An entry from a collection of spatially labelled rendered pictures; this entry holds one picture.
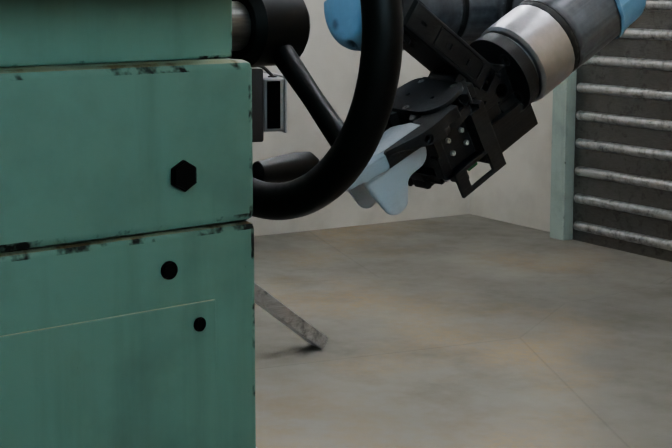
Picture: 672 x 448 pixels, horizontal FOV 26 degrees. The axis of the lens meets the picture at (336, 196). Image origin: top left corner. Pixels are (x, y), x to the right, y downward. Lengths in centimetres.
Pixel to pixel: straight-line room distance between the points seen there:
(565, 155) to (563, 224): 23
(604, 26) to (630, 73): 332
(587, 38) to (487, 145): 14
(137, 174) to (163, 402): 13
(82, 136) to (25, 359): 12
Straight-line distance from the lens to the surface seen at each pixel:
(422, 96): 118
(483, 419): 287
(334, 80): 494
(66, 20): 76
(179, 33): 80
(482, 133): 118
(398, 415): 288
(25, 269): 74
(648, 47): 453
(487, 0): 131
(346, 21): 125
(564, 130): 477
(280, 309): 329
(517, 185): 508
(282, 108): 176
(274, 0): 106
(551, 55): 123
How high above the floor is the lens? 84
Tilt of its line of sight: 8 degrees down
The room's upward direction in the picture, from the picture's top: straight up
